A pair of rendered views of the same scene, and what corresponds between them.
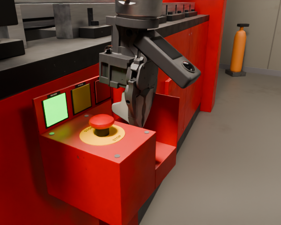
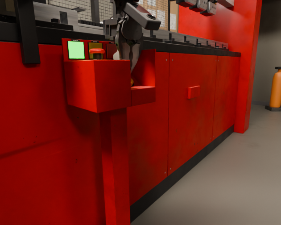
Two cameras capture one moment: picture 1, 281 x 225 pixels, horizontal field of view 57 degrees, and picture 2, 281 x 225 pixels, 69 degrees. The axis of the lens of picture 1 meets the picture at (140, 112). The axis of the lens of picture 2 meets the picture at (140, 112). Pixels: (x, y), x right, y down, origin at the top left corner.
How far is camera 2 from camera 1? 32 cm
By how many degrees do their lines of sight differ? 19
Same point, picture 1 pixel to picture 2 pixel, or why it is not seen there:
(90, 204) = (84, 100)
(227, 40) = (267, 81)
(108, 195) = (90, 87)
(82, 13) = not seen: hidden behind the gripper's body
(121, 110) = (117, 56)
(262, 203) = (276, 201)
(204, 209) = (217, 197)
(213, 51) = (245, 81)
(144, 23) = not seen: outside the picture
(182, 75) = (144, 19)
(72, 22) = not seen: hidden behind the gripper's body
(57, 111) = (76, 51)
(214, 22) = (245, 58)
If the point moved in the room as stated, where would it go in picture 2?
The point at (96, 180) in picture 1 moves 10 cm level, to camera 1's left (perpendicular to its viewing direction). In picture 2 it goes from (85, 79) to (50, 79)
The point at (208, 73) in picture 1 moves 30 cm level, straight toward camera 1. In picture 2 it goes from (240, 100) to (237, 105)
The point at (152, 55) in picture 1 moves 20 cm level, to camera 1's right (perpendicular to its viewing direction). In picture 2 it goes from (130, 12) to (213, 5)
